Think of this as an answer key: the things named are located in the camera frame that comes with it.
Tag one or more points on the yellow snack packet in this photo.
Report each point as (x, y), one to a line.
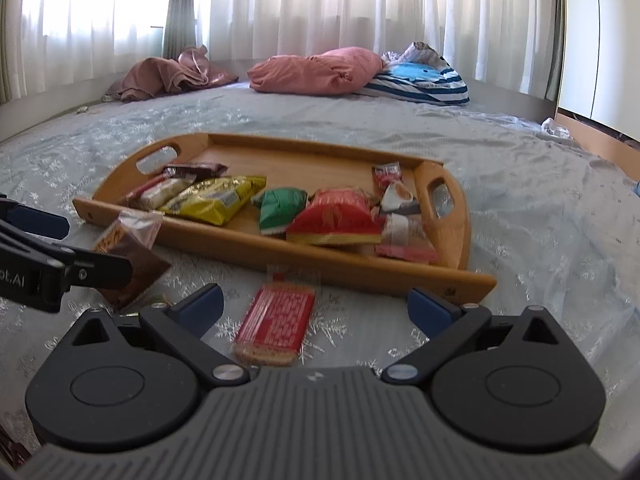
(210, 205)

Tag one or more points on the pink pillow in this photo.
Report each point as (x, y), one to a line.
(315, 70)

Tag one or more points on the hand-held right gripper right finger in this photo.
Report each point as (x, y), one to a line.
(432, 310)

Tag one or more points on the blue striped pillow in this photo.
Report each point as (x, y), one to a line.
(420, 80)

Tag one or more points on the small red snack packet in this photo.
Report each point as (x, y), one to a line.
(387, 175)

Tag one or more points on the white and red snack packet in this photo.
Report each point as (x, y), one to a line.
(160, 191)

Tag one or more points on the white wardrobe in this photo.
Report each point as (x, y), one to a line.
(600, 35)

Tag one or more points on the red watermelon print packet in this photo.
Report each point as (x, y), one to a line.
(330, 225)

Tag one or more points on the wooden bed frame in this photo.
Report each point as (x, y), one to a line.
(600, 145)

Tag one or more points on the orange-red snack packet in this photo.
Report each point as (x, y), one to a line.
(342, 196)

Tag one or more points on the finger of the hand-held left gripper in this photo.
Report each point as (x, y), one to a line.
(40, 222)
(100, 270)

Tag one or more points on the white and brown snack packet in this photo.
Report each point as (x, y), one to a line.
(397, 197)

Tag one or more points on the green snack packet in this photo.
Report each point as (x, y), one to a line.
(280, 207)

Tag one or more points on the red cracker packet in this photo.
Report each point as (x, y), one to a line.
(275, 317)

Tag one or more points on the grey-green curtain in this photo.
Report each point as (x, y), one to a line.
(182, 5)

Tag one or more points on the white plastic bag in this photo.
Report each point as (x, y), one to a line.
(555, 129)

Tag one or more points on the brown clear snack packet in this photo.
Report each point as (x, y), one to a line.
(145, 255)

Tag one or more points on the brown crumpled cloth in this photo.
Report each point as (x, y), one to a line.
(160, 75)

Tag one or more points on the pink clear snack packet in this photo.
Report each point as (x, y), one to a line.
(405, 245)

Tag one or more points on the dark brown snack packet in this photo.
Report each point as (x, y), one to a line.
(195, 171)

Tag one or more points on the grey snowflake bedsheet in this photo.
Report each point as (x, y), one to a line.
(525, 210)

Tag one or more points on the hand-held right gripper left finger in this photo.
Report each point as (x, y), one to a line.
(200, 307)

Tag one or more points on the white sheer curtain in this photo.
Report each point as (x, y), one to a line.
(325, 5)

